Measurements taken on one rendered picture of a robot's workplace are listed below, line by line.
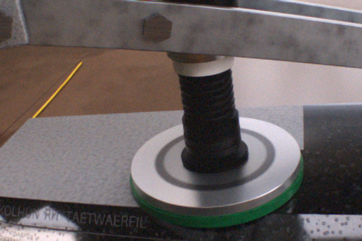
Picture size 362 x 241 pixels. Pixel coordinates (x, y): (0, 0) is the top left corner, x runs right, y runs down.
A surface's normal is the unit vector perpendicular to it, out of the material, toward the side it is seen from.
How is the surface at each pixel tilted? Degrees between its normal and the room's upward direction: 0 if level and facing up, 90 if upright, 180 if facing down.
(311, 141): 0
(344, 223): 45
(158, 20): 90
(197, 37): 90
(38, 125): 0
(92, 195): 0
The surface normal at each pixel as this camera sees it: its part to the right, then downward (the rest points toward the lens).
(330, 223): -0.26, -0.29
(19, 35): 0.23, 0.42
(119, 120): -0.13, -0.88
